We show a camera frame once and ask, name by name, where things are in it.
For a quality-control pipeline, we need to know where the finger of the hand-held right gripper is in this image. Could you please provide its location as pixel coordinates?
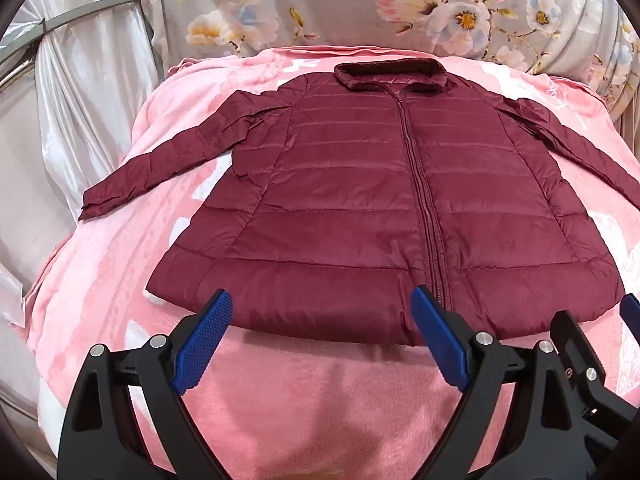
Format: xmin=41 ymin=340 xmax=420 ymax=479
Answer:
xmin=619 ymin=293 xmax=640 ymax=333
xmin=550 ymin=310 xmax=638 ymax=461

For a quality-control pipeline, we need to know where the white satin curtain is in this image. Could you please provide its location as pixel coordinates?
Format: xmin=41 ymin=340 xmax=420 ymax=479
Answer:
xmin=0 ymin=0 xmax=166 ymax=331

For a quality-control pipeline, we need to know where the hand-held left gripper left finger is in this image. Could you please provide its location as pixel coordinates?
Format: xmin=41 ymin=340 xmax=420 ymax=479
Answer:
xmin=57 ymin=288 xmax=234 ymax=480

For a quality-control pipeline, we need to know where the pink printed blanket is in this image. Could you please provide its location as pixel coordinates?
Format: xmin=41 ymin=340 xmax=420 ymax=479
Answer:
xmin=25 ymin=45 xmax=640 ymax=480

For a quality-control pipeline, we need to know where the chrome metal rail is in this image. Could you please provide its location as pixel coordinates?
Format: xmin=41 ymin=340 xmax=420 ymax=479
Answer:
xmin=0 ymin=42 xmax=43 ymax=88

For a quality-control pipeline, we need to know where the maroon quilted down jacket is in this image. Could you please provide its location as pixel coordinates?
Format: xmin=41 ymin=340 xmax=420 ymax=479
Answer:
xmin=78 ymin=58 xmax=640 ymax=347

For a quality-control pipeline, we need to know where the grey floral bed sheet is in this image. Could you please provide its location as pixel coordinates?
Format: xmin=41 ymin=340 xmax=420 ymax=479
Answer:
xmin=136 ymin=0 xmax=640 ymax=111

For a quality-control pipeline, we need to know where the grey metal bar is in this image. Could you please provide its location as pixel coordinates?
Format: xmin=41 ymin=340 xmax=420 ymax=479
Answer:
xmin=41 ymin=0 xmax=139 ymax=36

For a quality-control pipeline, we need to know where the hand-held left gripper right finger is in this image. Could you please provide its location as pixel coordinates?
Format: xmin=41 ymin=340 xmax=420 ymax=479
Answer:
xmin=409 ymin=285 xmax=593 ymax=480

